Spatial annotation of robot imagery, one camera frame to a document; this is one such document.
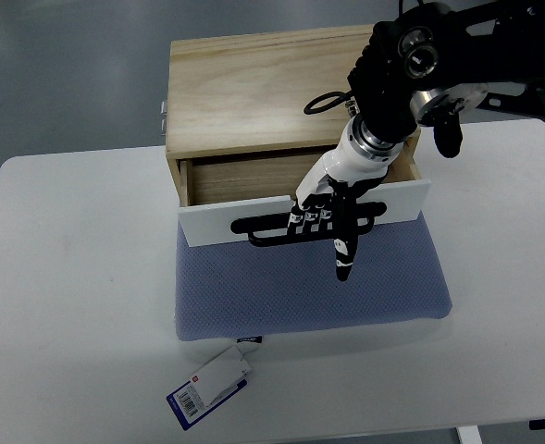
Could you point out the white table leg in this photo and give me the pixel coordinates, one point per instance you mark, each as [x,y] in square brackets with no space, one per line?
[469,434]

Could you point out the blue mesh cushion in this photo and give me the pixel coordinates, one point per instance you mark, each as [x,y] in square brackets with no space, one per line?
[235,290]

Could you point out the white drawer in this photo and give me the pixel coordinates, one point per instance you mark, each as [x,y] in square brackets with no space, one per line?
[214,191]

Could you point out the white blue product tag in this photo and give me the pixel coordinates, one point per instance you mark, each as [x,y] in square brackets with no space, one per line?
[209,387]

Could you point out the black drawer handle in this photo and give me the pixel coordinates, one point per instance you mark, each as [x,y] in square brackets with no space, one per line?
[263,229]

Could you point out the metal latch on cabinet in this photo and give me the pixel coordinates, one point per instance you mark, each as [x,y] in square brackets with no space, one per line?
[163,115]

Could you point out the wooden drawer cabinet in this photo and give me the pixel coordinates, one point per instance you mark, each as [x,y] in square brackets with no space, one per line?
[246,93]

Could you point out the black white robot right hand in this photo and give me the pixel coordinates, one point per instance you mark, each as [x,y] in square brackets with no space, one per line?
[330,189]

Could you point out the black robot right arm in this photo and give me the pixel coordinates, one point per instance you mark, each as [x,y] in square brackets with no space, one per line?
[432,48]

